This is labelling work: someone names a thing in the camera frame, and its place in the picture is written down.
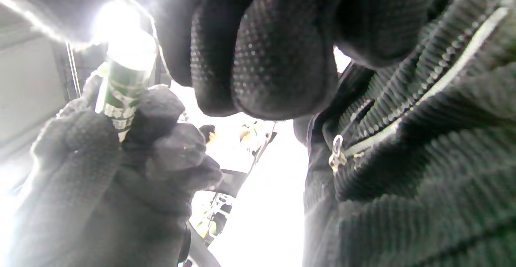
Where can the person's left hand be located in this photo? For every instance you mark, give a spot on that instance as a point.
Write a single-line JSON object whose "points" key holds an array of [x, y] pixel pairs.
{"points": [[100, 202]]}

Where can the white green lubricant stick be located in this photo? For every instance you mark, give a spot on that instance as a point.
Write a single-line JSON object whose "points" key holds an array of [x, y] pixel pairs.
{"points": [[125, 85]]}

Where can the person's right hand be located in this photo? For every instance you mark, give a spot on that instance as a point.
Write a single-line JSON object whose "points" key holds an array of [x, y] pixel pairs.
{"points": [[274, 49]]}

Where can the black backpack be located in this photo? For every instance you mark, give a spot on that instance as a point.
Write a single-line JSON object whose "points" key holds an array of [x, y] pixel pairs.
{"points": [[423, 178]]}

